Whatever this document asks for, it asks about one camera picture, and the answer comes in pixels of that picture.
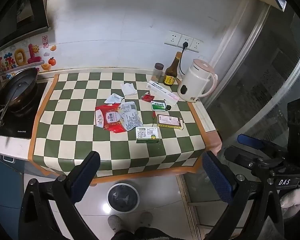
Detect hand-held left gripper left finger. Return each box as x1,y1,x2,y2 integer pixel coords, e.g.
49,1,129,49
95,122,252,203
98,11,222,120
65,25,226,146
18,151,101,240

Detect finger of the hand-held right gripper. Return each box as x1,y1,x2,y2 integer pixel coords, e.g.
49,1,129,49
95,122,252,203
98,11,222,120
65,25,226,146
224,146,264,171
237,134,274,152

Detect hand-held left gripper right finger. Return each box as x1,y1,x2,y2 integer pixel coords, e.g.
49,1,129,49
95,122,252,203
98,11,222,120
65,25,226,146
202,151,285,240

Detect round white trash bin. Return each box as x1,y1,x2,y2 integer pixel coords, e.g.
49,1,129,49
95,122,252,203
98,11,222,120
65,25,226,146
107,183,140,214

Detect green white medicine box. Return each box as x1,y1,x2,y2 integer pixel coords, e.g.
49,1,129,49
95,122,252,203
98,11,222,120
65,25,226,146
136,127,161,144

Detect yellow medicine box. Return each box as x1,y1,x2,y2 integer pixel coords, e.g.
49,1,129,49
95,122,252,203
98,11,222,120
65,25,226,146
156,114,184,130

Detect long white toothpaste box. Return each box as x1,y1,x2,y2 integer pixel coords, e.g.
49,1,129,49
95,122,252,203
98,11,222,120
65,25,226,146
146,80,179,105

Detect person's right forearm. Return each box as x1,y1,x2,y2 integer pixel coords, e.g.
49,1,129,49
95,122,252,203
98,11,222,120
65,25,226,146
280,187,300,219

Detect green cream checkered table mat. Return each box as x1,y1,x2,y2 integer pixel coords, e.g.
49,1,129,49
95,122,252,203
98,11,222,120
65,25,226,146
30,72,222,184

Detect clear plastic bin liner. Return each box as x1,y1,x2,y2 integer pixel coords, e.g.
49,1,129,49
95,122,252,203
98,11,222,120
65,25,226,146
110,186,138,212

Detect person's left fuzzy slipper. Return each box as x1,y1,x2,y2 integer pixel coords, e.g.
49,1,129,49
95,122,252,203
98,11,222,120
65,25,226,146
107,214,124,233

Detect person's fuzzy slipper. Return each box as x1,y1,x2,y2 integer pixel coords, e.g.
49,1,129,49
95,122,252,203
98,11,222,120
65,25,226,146
107,214,124,233
139,211,153,228

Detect large red snack wrapper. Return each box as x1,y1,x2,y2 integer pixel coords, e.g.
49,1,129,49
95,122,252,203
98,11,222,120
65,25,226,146
95,104,127,133

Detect glass sliding door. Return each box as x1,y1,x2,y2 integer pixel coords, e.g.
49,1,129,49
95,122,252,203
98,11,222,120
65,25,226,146
205,5,300,205

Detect person's left leg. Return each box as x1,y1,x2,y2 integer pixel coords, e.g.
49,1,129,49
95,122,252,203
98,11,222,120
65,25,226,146
112,230,140,240

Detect person's leg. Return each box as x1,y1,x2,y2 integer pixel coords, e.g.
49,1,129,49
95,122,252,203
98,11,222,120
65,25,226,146
137,227,205,240
112,230,140,240

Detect white printed plastic wrapper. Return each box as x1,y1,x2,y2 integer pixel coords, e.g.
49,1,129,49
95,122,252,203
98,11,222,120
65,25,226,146
117,101,144,130

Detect person's right fuzzy slipper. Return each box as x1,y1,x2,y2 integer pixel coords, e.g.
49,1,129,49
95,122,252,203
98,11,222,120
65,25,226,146
139,211,153,228

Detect person's right leg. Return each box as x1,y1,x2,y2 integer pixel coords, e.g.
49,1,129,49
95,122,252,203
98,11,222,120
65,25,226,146
137,227,205,240

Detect small white wrapper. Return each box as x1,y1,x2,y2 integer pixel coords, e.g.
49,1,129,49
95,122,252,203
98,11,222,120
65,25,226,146
104,93,124,105

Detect black induction cooktop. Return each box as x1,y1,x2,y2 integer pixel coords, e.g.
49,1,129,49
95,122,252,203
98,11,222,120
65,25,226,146
0,81,48,140

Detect blue cabinet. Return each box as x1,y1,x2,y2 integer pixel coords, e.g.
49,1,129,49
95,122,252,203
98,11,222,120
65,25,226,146
0,152,25,230

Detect white electric kettle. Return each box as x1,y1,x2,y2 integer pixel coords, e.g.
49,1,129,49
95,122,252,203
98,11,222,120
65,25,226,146
177,59,218,103

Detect green white sachet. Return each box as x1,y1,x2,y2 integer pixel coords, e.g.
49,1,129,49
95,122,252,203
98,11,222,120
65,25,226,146
151,101,167,111

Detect white tissue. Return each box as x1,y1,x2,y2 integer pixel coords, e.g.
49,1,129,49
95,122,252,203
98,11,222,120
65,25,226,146
121,82,138,97

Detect dark sauce bottle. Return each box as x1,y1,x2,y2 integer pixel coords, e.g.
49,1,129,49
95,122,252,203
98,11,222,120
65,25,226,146
163,52,182,86

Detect dark frying pan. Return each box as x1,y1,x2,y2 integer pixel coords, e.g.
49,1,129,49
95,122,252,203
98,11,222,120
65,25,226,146
0,67,38,133

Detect brown lid spice jar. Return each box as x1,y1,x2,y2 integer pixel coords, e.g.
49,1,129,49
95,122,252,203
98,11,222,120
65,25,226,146
152,63,164,82

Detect black range hood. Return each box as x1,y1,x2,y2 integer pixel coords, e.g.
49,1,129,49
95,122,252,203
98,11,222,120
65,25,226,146
0,0,49,55

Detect black power cable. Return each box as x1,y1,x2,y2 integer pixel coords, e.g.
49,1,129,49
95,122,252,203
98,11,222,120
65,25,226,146
179,48,188,76

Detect white wall socket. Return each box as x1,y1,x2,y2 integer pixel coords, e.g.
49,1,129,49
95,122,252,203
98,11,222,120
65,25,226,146
178,34,194,50
164,31,182,47
190,38,204,53

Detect colourful wall stickers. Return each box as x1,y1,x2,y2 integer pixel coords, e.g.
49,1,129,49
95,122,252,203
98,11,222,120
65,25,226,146
0,35,57,80

